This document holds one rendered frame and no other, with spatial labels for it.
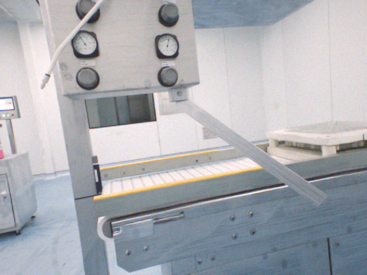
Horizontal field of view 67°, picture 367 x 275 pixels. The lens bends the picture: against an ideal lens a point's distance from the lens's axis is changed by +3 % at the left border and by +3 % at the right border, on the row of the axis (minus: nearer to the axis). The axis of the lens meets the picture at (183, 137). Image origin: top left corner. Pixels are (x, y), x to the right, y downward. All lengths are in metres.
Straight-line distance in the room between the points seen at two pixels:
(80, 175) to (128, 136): 4.95
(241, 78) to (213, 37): 1.08
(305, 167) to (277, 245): 0.19
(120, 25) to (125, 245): 0.37
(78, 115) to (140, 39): 0.36
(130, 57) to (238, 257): 0.47
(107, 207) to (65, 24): 0.30
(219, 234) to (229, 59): 5.85
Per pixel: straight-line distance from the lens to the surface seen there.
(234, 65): 6.32
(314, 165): 0.63
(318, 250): 0.77
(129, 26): 0.46
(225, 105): 6.15
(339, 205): 0.70
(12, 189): 3.12
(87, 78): 0.42
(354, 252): 0.84
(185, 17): 0.48
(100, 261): 0.86
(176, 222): 0.53
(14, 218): 3.20
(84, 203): 0.80
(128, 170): 0.76
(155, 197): 0.50
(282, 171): 0.48
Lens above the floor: 1.05
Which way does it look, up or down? 6 degrees down
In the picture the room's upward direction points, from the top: 7 degrees counter-clockwise
